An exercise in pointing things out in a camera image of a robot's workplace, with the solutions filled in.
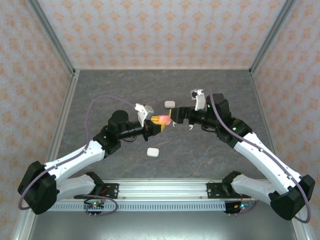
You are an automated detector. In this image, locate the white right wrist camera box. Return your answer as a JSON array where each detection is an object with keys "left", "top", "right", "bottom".
[{"left": 190, "top": 88, "right": 208, "bottom": 112}]

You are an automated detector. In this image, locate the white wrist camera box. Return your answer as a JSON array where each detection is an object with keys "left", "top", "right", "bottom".
[
  {"left": 190, "top": 88, "right": 208, "bottom": 112},
  {"left": 133, "top": 102, "right": 154, "bottom": 128}
]

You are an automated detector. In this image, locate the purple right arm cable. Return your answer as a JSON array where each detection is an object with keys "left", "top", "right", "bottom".
[{"left": 208, "top": 92, "right": 313, "bottom": 224}]

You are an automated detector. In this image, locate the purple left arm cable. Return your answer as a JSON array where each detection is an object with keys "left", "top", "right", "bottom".
[{"left": 18, "top": 96, "right": 138, "bottom": 218}]

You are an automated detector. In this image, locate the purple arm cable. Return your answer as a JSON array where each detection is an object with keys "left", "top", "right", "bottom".
[
  {"left": 208, "top": 92, "right": 313, "bottom": 224},
  {"left": 18, "top": 96, "right": 138, "bottom": 218}
]

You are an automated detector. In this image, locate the aluminium table side rail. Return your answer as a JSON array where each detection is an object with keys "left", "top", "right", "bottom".
[
  {"left": 249, "top": 69, "right": 310, "bottom": 240},
  {"left": 12, "top": 69, "right": 81, "bottom": 240}
]

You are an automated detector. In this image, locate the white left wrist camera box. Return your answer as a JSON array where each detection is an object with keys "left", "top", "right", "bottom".
[{"left": 133, "top": 102, "right": 154, "bottom": 128}]

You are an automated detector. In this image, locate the grey slotted cable duct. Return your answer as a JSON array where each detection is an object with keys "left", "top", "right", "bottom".
[{"left": 36, "top": 202, "right": 227, "bottom": 212}]

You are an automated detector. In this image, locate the aluminium frame corner post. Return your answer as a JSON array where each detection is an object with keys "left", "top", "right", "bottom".
[
  {"left": 26, "top": 0, "right": 77, "bottom": 76},
  {"left": 249, "top": 0, "right": 299, "bottom": 76}
]

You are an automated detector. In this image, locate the grey metal panel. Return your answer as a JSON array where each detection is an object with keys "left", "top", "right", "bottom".
[{"left": 27, "top": 211, "right": 298, "bottom": 240}]

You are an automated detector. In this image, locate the pink earbud charging case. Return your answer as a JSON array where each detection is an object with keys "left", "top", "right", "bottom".
[{"left": 158, "top": 114, "right": 173, "bottom": 126}]

